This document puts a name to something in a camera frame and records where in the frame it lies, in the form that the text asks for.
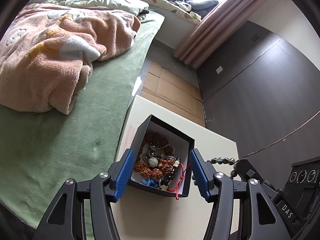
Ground dark multicolour bead bracelet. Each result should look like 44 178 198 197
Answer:
191 156 241 181

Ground red string bracelet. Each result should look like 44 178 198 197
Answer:
166 162 192 201

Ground brown rudraksha bead bracelet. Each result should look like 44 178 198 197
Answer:
132 132 179 181

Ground black open jewelry box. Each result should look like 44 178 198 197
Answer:
129 115 194 199

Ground green bed sheet mattress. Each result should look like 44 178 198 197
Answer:
1 11 164 227

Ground cardboard floor sheets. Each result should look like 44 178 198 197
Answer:
140 61 205 127

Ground dark wardrobe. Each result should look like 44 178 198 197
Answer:
195 20 320 190

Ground pink right curtain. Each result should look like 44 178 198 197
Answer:
174 0 266 69

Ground pink fleece blanket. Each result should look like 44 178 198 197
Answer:
1 3 140 115

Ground grey pillow on sill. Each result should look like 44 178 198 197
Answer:
186 0 219 19

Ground white wall socket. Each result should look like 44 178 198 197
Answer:
216 66 223 74

